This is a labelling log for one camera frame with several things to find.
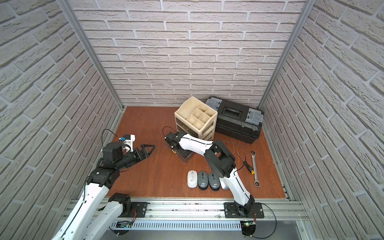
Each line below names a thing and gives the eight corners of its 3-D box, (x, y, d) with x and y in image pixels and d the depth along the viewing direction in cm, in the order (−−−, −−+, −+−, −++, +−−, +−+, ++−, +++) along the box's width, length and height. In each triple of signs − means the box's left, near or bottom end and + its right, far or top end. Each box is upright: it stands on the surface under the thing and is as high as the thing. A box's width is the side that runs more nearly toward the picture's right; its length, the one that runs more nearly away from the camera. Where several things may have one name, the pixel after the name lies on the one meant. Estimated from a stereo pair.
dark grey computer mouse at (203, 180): (198, 190, 82) (198, 188, 80) (198, 172, 89) (198, 170, 86) (208, 190, 82) (208, 188, 80) (207, 172, 89) (208, 170, 86)
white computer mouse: (186, 188, 83) (186, 186, 81) (187, 172, 89) (187, 170, 86) (197, 188, 83) (197, 186, 81) (197, 172, 89) (197, 170, 86)
